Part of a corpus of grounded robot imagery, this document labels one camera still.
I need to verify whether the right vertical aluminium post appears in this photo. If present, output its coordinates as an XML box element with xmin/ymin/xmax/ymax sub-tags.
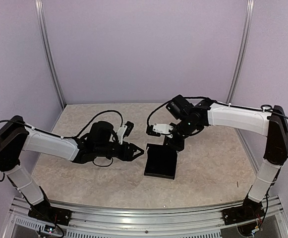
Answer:
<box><xmin>226</xmin><ymin>0</ymin><xmax>255</xmax><ymax>103</ymax></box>

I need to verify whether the front aluminium frame rail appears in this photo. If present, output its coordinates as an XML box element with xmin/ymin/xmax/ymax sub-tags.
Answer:
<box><xmin>0</xmin><ymin>196</ymin><xmax>288</xmax><ymax>238</ymax></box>

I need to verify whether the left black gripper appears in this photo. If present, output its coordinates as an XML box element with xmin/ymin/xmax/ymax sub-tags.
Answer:
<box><xmin>95</xmin><ymin>141</ymin><xmax>144</xmax><ymax>162</ymax></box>

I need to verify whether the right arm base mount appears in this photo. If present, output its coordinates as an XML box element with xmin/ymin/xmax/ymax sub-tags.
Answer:
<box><xmin>222</xmin><ymin>195</ymin><xmax>265</xmax><ymax>225</ymax></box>

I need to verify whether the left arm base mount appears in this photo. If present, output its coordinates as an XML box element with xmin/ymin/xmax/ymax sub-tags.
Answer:
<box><xmin>28</xmin><ymin>187</ymin><xmax>72</xmax><ymax>226</ymax></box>

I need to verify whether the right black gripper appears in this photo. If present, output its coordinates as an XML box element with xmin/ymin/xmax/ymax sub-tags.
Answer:
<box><xmin>162</xmin><ymin>118</ymin><xmax>199</xmax><ymax>152</ymax></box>

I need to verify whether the small circuit board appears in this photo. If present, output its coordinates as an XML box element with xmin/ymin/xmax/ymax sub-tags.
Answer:
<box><xmin>37</xmin><ymin>225</ymin><xmax>58</xmax><ymax>235</ymax></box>

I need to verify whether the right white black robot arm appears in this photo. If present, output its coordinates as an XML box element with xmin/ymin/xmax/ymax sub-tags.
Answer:
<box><xmin>165</xmin><ymin>95</ymin><xmax>288</xmax><ymax>220</ymax></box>

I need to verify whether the left vertical aluminium post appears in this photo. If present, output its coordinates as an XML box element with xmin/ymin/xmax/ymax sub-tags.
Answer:
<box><xmin>35</xmin><ymin>0</ymin><xmax>66</xmax><ymax>110</ymax></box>

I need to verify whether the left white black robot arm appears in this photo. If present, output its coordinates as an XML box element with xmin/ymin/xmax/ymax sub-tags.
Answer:
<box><xmin>0</xmin><ymin>115</ymin><xmax>144</xmax><ymax>221</ymax></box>

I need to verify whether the vertical aluminium post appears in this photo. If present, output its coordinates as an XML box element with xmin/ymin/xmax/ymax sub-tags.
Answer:
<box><xmin>226</xmin><ymin>0</ymin><xmax>255</xmax><ymax>103</ymax></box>
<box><xmin>35</xmin><ymin>0</ymin><xmax>66</xmax><ymax>110</ymax></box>

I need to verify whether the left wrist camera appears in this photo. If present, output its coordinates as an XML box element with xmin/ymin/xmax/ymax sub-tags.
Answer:
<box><xmin>116</xmin><ymin>121</ymin><xmax>134</xmax><ymax>144</ymax></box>

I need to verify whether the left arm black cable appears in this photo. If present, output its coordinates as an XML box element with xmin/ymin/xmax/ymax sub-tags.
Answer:
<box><xmin>75</xmin><ymin>110</ymin><xmax>124</xmax><ymax>138</ymax></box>

